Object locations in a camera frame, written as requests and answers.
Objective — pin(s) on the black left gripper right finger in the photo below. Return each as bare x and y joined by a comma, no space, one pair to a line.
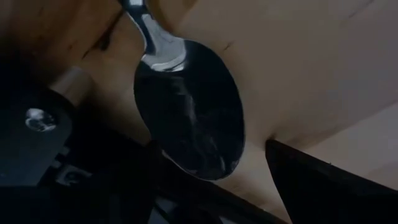
335,199

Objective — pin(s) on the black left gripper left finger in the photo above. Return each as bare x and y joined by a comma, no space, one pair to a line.
124,205

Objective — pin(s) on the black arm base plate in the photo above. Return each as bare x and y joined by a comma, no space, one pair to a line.
31,146

